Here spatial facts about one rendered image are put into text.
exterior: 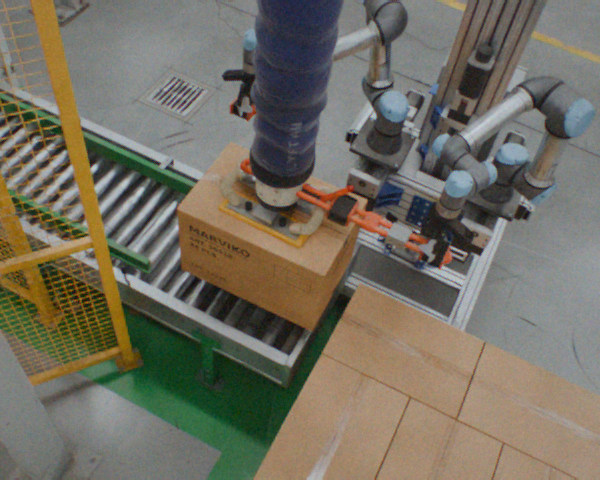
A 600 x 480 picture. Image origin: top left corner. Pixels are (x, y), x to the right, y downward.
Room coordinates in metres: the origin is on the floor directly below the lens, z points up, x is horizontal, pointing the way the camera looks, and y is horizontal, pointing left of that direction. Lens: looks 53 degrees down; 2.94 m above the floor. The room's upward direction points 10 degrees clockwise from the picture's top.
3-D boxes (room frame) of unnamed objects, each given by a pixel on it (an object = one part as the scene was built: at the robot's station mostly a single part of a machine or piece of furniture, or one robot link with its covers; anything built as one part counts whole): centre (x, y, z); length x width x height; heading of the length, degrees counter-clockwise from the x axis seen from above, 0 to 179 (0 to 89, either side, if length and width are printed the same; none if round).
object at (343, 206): (1.47, -0.12, 1.20); 0.10 x 0.08 x 0.06; 161
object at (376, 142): (2.01, -0.26, 1.09); 0.15 x 0.15 x 0.10
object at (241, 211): (1.46, 0.15, 1.10); 0.34 x 0.10 x 0.05; 71
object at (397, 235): (1.40, -0.32, 1.20); 0.07 x 0.07 x 0.04; 71
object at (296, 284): (1.54, 0.13, 0.87); 0.60 x 0.40 x 0.40; 73
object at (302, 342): (1.46, -0.14, 0.58); 0.70 x 0.03 x 0.06; 162
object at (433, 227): (1.37, -0.42, 1.35); 0.09 x 0.08 x 0.12; 71
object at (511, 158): (1.85, -0.73, 1.20); 0.13 x 0.12 x 0.14; 45
